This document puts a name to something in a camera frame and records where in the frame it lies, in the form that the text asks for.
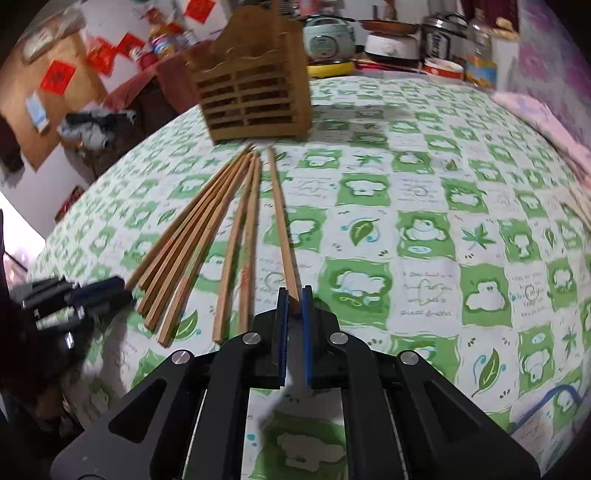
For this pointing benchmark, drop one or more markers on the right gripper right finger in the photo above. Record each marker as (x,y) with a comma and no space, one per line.
(403,418)

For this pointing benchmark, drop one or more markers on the red white bowl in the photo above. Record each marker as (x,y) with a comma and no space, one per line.
(443,68)

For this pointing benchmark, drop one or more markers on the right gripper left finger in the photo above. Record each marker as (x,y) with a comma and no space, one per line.
(186,419)

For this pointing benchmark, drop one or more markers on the yellow small pan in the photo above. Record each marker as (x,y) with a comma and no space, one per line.
(329,70)

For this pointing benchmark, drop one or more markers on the brown frying pan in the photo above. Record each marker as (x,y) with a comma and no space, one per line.
(390,27)

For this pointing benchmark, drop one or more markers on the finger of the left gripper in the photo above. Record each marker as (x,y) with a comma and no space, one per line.
(96,292)
(98,307)

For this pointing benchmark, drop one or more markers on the pink folded cloth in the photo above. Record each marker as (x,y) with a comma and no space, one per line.
(539,116)

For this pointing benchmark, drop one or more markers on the green white patterned tablecloth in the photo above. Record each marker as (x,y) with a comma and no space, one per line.
(425,216)

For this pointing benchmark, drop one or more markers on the clear plastic oil bottle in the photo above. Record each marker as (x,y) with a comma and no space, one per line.
(481,70)

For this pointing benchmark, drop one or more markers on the red diamond paper door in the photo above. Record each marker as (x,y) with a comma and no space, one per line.
(57,77)

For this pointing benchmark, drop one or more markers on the wooden slatted utensil holder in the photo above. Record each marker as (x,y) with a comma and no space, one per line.
(252,81)

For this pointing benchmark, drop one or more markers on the yellow oil bottle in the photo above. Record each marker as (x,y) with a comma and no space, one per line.
(162,42)

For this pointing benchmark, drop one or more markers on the silver black pressure cooker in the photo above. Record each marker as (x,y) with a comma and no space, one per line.
(444,36)

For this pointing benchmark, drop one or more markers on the mint green rice cooker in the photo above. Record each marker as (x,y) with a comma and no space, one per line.
(329,38)

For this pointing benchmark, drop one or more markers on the chair with grey clothes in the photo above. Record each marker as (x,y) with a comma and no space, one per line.
(98,138)

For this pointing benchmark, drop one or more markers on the white induction cooker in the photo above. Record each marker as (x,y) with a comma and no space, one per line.
(393,48)

